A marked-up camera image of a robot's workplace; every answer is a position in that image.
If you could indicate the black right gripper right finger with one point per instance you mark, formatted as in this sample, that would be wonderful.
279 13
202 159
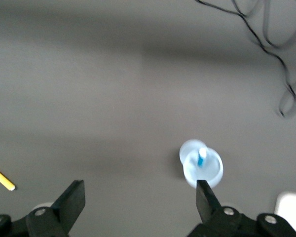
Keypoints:
208 205

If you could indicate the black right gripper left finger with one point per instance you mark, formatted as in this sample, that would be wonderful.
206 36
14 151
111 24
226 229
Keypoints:
69 202

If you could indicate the blue marker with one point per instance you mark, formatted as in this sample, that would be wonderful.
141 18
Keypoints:
201 159

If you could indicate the light blue plastic cup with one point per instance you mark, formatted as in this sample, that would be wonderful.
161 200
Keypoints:
213 170

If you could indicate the yellow marker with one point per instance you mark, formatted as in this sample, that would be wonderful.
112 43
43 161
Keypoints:
1 179

